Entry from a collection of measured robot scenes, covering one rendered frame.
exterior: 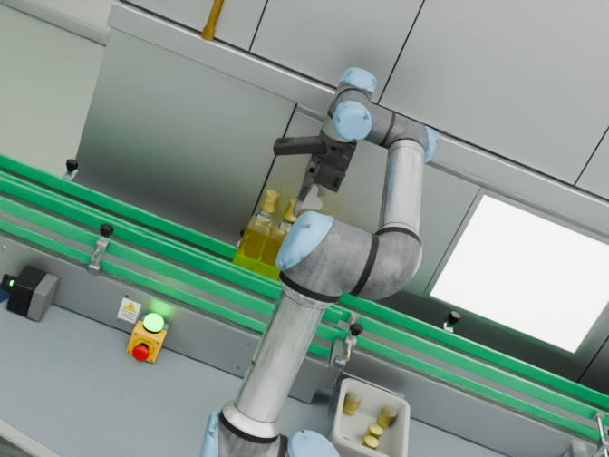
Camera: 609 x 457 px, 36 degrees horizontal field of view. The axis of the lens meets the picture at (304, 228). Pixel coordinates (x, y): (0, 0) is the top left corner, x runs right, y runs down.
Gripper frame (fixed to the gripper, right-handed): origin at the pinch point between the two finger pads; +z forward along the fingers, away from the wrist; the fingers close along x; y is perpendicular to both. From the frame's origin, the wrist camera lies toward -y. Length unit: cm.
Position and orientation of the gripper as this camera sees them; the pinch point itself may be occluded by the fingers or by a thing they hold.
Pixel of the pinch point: (295, 205)
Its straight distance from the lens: 214.0
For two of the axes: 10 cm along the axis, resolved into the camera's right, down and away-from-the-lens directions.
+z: -3.5, 8.0, 4.9
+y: 9.3, 3.6, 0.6
